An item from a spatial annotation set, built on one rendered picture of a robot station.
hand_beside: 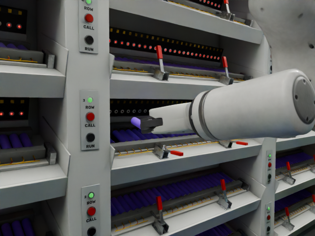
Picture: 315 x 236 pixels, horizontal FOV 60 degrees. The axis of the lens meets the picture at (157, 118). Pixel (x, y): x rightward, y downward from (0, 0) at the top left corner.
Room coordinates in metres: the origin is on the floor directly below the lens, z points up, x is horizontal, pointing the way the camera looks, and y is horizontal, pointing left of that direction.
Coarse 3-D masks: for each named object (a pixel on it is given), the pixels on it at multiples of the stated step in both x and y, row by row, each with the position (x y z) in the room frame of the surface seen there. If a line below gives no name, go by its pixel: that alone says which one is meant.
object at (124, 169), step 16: (208, 144) 0.85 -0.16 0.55; (256, 144) 0.95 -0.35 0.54; (112, 160) 0.58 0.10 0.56; (128, 160) 0.65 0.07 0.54; (144, 160) 0.66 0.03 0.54; (160, 160) 0.68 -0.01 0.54; (176, 160) 0.71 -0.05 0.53; (192, 160) 0.75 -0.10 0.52; (208, 160) 0.80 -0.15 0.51; (224, 160) 0.85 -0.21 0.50; (112, 176) 0.60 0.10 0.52; (128, 176) 0.63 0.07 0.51; (144, 176) 0.66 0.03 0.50
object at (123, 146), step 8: (184, 136) 0.80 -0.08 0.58; (192, 136) 0.82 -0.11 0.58; (112, 144) 0.65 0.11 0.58; (120, 144) 0.66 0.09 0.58; (128, 144) 0.67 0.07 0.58; (136, 144) 0.68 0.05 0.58; (144, 144) 0.70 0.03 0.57; (152, 144) 0.72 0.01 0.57; (168, 144) 0.76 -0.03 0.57; (176, 144) 0.78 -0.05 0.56; (200, 144) 0.81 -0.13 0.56; (144, 152) 0.69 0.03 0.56
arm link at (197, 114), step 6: (210, 90) 0.43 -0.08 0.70; (198, 96) 0.44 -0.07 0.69; (204, 96) 0.42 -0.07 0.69; (198, 102) 0.43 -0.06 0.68; (192, 108) 0.43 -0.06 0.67; (198, 108) 0.42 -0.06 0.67; (192, 114) 0.43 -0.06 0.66; (198, 114) 0.42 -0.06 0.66; (198, 120) 0.42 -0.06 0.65; (198, 126) 0.42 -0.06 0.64; (204, 126) 0.41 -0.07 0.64; (198, 132) 0.43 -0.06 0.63; (204, 132) 0.42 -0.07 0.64; (204, 138) 0.44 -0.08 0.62; (210, 138) 0.43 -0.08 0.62
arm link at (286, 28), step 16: (256, 0) 0.37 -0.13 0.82; (272, 0) 0.35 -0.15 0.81; (288, 0) 0.35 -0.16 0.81; (304, 0) 0.35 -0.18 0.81; (256, 16) 0.39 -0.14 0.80; (272, 16) 0.37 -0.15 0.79; (288, 16) 0.36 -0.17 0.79; (304, 16) 0.36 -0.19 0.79; (272, 32) 0.40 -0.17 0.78; (288, 32) 0.39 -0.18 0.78; (304, 32) 0.38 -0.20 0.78; (272, 48) 0.44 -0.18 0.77; (288, 48) 0.41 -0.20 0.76; (304, 48) 0.40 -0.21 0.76; (272, 64) 0.46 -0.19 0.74; (288, 64) 0.43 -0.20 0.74; (304, 64) 0.41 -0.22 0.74
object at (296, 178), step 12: (276, 156) 1.32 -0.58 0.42; (288, 156) 1.37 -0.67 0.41; (300, 156) 1.41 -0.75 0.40; (312, 156) 1.48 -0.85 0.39; (276, 168) 1.21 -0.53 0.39; (288, 168) 1.14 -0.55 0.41; (300, 168) 1.31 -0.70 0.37; (312, 168) 1.31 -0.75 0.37; (276, 180) 1.02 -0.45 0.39; (288, 180) 1.13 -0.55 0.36; (300, 180) 1.18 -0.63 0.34; (312, 180) 1.24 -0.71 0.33; (276, 192) 1.03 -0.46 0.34; (288, 192) 1.11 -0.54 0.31
